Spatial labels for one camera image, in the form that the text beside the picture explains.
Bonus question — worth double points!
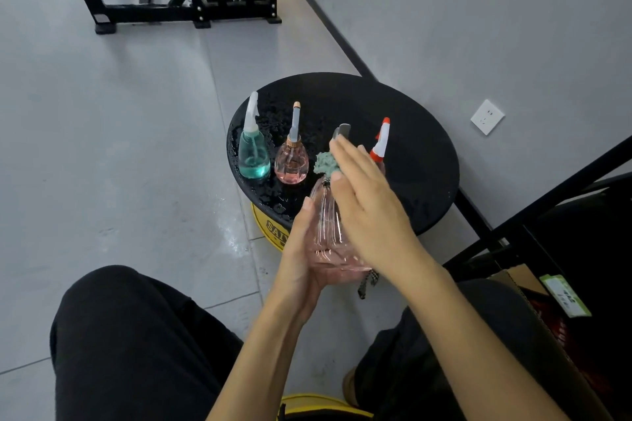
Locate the person's right forearm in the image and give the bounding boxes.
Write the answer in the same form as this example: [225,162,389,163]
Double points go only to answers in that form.
[394,257,571,421]

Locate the person's light shoe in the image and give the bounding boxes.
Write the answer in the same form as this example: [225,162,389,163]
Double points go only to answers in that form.
[342,368,362,409]

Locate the person's left hand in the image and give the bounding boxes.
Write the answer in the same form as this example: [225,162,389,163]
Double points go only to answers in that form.
[268,197,372,327]

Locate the yellow round stool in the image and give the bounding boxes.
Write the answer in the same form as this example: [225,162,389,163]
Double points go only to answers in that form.
[278,393,375,421]

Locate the round black table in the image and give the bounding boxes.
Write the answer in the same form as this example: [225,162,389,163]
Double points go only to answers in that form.
[226,72,461,237]

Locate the yellow barrel base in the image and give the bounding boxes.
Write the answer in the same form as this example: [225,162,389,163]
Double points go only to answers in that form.
[250,202,291,253]

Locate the green cleaning cloth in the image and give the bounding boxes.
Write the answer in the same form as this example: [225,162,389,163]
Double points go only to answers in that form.
[313,151,380,301]

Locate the person's right hand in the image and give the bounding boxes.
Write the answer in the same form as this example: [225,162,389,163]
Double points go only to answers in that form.
[328,135,438,287]

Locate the pink bottle orange white nozzle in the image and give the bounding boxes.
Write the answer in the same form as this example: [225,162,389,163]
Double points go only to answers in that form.
[369,117,392,175]

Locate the green white label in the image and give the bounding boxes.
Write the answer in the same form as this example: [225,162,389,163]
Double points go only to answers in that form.
[539,274,593,319]

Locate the brown cardboard box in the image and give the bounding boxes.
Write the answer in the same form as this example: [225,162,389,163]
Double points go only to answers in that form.
[488,263,613,421]

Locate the green spray bottle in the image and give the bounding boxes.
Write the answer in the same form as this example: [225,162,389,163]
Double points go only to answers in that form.
[238,91,272,180]

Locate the white wall socket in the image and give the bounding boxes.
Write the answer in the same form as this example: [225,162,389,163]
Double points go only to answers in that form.
[469,99,506,136]

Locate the pink spray bottle grey nozzle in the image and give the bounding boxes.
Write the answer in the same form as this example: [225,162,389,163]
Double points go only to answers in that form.
[308,123,374,272]
[274,101,310,186]

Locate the black metal rack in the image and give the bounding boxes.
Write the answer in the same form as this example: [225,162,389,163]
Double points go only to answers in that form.
[444,134,632,421]

